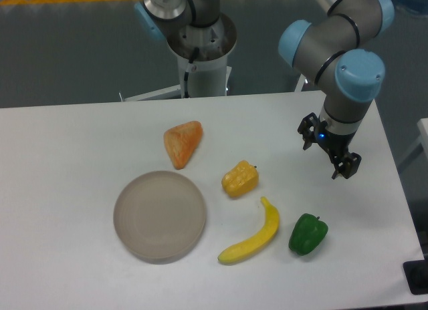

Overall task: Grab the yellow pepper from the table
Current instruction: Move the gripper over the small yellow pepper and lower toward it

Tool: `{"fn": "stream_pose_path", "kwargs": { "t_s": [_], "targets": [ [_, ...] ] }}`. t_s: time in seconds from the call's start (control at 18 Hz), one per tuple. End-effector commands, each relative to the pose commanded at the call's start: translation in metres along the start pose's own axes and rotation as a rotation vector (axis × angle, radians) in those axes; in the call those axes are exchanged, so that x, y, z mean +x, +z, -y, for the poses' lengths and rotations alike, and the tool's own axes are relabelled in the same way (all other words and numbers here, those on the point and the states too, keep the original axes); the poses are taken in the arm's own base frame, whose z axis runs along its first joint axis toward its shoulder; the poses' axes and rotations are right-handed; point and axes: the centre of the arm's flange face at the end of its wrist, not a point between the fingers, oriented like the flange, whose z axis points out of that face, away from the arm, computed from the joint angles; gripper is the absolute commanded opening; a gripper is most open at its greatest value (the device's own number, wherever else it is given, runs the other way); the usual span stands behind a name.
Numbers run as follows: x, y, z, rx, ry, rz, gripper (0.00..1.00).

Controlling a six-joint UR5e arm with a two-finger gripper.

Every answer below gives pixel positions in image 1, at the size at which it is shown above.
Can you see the green bell pepper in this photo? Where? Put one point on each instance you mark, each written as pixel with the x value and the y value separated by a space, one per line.
pixel 308 233

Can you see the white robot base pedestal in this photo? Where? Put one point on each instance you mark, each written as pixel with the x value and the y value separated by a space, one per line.
pixel 201 54

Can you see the grey round plate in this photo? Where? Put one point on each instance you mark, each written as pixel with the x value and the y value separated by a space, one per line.
pixel 160 216

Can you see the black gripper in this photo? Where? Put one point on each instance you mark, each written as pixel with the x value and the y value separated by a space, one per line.
pixel 334 138

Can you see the yellow banana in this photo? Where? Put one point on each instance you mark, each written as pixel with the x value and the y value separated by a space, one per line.
pixel 251 246

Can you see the white furniture edge right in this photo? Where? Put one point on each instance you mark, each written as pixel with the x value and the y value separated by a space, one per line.
pixel 416 148

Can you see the orange triangular bread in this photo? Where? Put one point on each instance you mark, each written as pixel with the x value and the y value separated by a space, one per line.
pixel 181 141

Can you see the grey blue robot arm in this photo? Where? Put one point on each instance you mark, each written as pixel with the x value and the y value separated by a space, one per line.
pixel 328 54

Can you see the yellow bell pepper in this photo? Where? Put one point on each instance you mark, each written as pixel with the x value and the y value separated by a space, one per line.
pixel 240 180

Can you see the black box at table edge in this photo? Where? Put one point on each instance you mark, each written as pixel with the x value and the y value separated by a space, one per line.
pixel 416 276

